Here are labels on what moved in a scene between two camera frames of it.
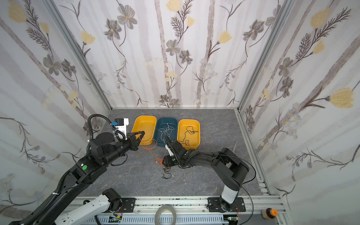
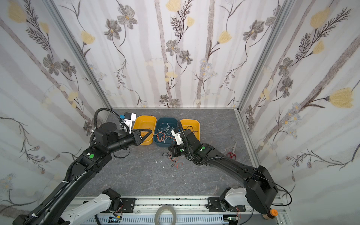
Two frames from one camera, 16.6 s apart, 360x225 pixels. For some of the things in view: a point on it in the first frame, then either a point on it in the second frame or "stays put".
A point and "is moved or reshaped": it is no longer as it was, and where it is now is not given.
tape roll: [160, 209] stays put
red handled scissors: [234, 147] stays put
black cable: [163, 177] is moved or reshaped
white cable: [167, 131] stays put
